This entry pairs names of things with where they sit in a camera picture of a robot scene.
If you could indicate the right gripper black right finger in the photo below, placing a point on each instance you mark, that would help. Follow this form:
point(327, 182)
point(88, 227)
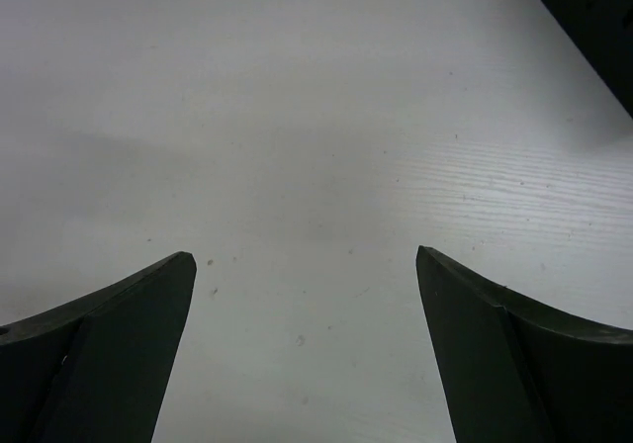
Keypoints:
point(516, 370)

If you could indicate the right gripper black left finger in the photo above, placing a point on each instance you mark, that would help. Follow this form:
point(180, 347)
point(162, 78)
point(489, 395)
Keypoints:
point(96, 369)

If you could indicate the black two-compartment pen holder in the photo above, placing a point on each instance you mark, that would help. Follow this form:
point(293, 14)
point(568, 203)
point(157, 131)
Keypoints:
point(602, 31)

